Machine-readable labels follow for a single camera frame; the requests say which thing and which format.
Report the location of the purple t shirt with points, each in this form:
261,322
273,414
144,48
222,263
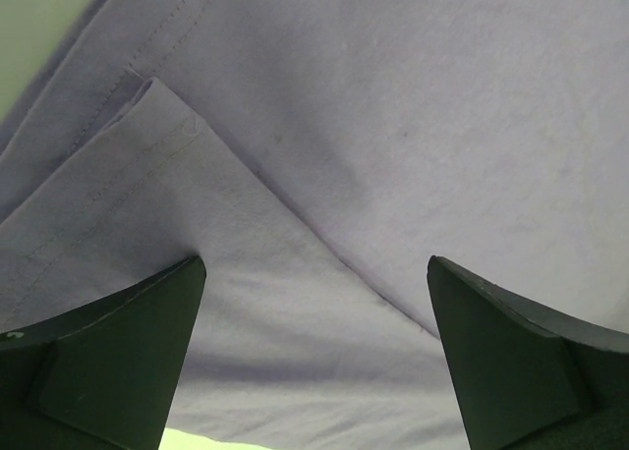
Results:
315,154

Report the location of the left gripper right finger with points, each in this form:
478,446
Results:
527,376

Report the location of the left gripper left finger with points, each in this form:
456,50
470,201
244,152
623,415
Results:
104,375

